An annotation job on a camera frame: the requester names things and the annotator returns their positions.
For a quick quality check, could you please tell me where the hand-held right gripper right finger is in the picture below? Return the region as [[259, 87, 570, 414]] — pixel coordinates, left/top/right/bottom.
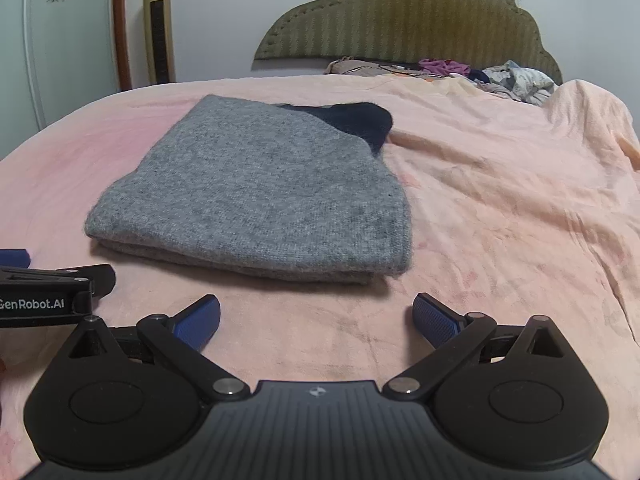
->
[[382, 292, 577, 402]]

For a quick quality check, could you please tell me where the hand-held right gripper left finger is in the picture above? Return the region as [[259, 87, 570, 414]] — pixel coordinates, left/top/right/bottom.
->
[[67, 294, 252, 401]]

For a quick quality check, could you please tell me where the black and grey knit sweater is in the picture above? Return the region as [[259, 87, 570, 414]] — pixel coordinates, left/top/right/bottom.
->
[[84, 94, 415, 285]]

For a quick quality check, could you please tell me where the pile of mixed clothes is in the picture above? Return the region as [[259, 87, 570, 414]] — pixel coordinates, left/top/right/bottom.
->
[[467, 60, 558, 107]]

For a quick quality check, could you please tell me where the pink bed blanket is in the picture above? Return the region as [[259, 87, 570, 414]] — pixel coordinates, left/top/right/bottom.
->
[[0, 76, 640, 480]]

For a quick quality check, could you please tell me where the frosted wardrobe sliding door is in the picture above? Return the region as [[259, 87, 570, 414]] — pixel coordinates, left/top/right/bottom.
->
[[0, 0, 123, 158]]

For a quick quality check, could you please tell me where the purple cloth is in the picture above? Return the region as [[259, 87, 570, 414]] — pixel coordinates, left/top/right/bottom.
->
[[418, 58, 472, 79]]

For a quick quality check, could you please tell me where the gold tower fan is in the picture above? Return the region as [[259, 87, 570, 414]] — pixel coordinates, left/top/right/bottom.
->
[[143, 0, 177, 86]]

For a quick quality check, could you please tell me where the peach fleece blanket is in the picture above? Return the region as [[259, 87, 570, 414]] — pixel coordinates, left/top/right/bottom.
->
[[542, 79, 640, 173]]

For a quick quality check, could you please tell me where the beige patterned pillow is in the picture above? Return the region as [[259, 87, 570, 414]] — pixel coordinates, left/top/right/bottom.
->
[[325, 58, 423, 78]]

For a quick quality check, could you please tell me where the olive upholstered headboard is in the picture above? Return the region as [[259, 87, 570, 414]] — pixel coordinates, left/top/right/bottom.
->
[[252, 0, 563, 85]]

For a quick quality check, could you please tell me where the brown wooden door frame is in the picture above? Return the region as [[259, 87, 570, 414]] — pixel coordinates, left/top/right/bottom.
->
[[112, 0, 134, 93]]

